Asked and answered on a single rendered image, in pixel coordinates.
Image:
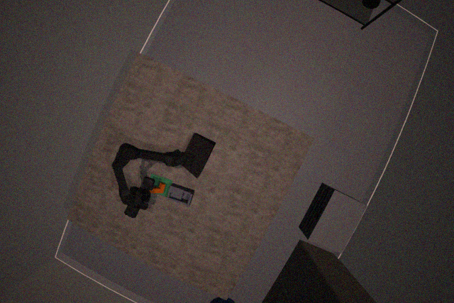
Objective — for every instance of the orange block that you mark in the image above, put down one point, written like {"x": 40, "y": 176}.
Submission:
{"x": 159, "y": 189}

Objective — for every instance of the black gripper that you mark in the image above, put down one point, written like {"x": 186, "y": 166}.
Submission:
{"x": 148, "y": 185}

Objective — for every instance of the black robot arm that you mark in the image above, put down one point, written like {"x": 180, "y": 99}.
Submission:
{"x": 127, "y": 152}

